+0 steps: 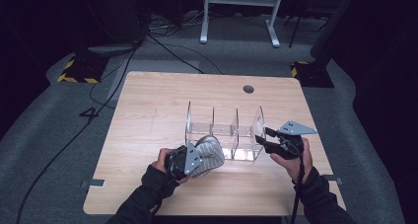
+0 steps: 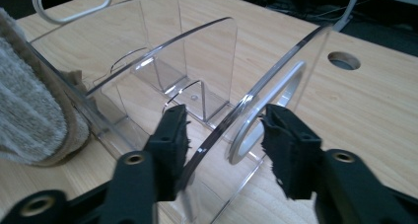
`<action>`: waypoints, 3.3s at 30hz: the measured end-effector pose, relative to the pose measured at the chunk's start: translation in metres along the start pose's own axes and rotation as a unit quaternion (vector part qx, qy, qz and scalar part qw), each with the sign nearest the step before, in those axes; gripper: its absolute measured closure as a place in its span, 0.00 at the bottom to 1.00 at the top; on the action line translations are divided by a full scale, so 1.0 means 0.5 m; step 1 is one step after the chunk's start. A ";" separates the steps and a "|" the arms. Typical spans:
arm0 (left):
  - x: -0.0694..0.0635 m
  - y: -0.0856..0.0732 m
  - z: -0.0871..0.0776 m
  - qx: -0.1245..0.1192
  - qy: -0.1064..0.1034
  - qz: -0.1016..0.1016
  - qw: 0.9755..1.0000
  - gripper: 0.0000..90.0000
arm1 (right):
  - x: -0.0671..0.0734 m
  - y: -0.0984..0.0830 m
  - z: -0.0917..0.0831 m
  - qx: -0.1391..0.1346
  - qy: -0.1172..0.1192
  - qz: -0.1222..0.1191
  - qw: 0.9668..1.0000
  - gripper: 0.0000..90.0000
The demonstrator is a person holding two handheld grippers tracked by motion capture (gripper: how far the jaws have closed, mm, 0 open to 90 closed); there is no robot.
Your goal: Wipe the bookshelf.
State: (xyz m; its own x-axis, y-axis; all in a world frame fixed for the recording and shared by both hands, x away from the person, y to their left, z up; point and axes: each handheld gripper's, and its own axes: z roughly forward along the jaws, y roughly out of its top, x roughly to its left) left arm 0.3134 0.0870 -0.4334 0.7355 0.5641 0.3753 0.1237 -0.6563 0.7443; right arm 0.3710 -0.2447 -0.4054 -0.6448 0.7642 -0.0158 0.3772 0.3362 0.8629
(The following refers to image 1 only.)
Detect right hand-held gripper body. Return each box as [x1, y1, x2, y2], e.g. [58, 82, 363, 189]
[262, 119, 318, 161]

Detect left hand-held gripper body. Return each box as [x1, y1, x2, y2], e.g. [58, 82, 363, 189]
[165, 141, 203, 182]

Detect clear acrylic divided organizer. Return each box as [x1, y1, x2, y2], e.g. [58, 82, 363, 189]
[184, 101, 266, 163]

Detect person's left hand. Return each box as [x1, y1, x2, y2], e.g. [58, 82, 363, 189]
[154, 147, 190, 186]

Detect person's right hand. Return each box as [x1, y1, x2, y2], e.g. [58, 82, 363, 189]
[269, 137, 314, 185]

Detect black yellow striped base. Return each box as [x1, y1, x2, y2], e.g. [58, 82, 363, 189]
[290, 60, 334, 89]
[56, 54, 109, 85]

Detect thin black tripod legs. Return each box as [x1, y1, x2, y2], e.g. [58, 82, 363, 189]
[288, 15, 309, 49]

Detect dark grey pole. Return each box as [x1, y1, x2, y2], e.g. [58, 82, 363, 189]
[310, 0, 359, 60]

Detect grey round stand base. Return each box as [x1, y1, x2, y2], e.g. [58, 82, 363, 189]
[87, 43, 139, 57]

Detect grey metal table bracket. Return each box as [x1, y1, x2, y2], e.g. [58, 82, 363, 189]
[322, 174, 343, 186]
[80, 179, 106, 188]

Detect right hand-held gripper black cable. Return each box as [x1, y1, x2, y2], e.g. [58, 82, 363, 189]
[291, 151, 306, 224]

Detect tangle of floor cables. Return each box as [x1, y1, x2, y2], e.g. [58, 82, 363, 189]
[146, 10, 206, 33]

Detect long black floor cable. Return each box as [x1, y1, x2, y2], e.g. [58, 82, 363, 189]
[15, 47, 139, 224]

